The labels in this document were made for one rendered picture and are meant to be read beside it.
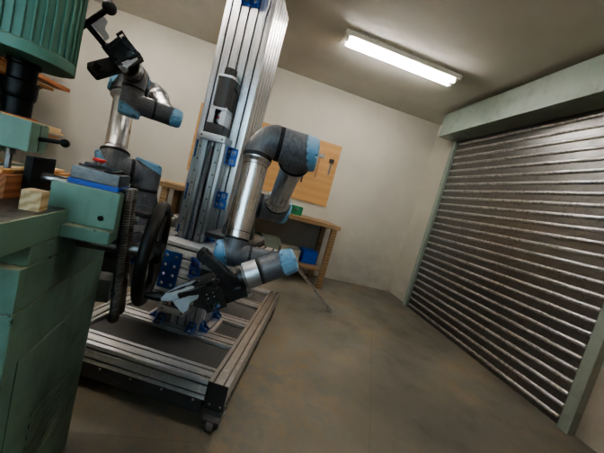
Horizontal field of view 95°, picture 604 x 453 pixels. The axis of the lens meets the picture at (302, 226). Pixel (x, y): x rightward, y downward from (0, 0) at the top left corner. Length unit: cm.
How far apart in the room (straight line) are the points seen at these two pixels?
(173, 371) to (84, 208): 84
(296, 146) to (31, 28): 64
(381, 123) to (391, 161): 57
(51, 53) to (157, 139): 340
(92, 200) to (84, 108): 385
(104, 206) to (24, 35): 37
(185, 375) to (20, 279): 84
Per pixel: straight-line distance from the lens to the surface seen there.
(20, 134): 90
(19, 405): 95
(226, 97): 148
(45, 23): 89
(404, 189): 461
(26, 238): 71
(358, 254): 442
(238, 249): 85
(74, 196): 81
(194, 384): 141
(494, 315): 327
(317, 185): 408
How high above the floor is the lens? 106
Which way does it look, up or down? 5 degrees down
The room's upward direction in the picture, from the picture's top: 15 degrees clockwise
